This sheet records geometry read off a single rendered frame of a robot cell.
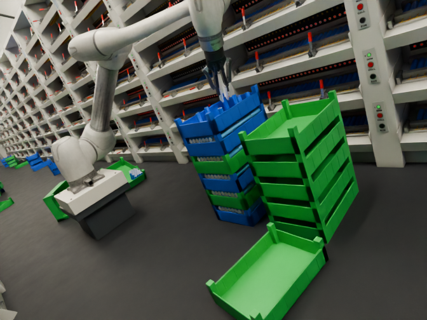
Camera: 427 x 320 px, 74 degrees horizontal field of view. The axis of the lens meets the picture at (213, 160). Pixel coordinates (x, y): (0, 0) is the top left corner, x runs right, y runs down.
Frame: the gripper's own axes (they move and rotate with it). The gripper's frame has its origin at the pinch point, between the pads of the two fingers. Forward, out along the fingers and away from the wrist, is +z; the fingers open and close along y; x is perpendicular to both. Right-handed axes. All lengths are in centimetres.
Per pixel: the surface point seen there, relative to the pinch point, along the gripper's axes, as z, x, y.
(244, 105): -2.4, -17.4, 1.3
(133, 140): 87, 122, -53
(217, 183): 19.1, -28.0, -19.9
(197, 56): 0.1, 42.2, 5.0
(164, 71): 13, 68, -11
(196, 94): 22.4, 44.6, -1.5
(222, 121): -4.8, -23.9, -10.5
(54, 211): 74, 63, -118
